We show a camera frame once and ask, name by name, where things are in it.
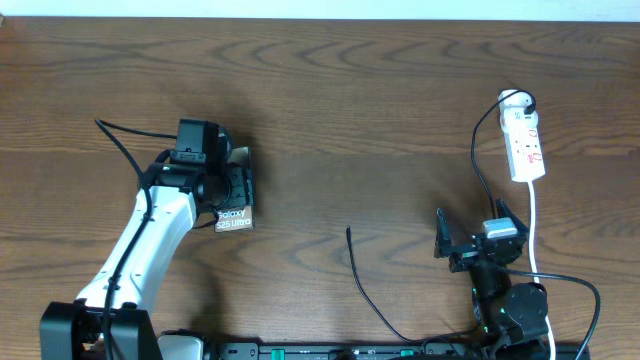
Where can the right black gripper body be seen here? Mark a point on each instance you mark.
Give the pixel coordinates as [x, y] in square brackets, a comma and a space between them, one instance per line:
[463, 260]

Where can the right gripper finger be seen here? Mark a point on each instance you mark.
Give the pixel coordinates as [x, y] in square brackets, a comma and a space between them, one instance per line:
[504, 211]
[443, 243]

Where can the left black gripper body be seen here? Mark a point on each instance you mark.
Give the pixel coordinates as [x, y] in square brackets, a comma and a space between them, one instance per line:
[230, 187]

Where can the Galaxy S25 Ultra smartphone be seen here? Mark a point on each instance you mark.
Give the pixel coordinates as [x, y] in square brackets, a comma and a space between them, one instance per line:
[239, 218]

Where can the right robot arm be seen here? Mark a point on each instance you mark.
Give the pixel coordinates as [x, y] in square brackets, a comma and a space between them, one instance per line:
[512, 317]

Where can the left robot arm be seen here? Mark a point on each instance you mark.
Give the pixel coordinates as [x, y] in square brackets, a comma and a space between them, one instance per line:
[204, 173]

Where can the white power strip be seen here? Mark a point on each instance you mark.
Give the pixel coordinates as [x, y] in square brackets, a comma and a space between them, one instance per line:
[518, 121]

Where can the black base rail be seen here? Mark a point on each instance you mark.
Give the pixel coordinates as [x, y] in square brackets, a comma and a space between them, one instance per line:
[253, 351]

